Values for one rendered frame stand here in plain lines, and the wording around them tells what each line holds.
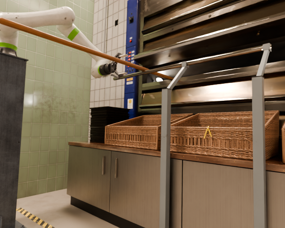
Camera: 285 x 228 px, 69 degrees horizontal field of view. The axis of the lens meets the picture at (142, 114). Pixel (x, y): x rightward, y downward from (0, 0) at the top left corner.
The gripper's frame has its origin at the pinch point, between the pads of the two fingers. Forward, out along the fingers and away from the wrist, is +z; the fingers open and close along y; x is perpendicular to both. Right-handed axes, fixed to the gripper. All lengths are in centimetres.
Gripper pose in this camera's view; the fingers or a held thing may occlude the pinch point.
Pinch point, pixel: (125, 64)
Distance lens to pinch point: 158.8
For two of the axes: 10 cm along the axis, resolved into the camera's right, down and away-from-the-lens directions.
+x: -6.7, -0.7, -7.4
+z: 7.5, -0.3, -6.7
